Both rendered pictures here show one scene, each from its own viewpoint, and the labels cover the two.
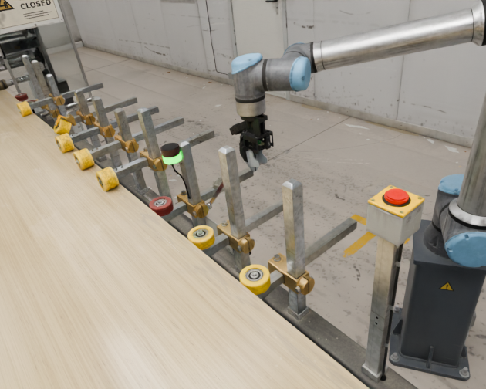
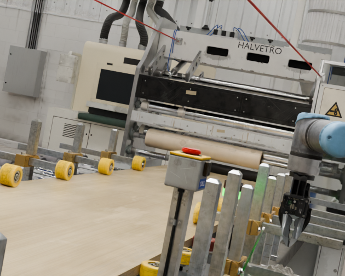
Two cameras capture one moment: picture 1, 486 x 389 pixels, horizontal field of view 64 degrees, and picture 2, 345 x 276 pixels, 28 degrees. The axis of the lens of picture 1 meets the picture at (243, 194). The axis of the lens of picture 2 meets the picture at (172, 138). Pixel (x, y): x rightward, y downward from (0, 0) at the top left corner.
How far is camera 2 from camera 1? 1.42 m
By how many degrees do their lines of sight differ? 57
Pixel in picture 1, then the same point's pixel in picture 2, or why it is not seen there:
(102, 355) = (30, 228)
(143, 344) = (50, 236)
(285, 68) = (322, 125)
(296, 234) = (197, 236)
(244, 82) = (295, 133)
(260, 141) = (291, 202)
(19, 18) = not seen: hidden behind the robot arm
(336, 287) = not seen: outside the picture
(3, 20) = not seen: hidden behind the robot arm
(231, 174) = (226, 197)
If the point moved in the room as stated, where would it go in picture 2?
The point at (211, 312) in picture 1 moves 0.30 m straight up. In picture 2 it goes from (100, 253) to (121, 138)
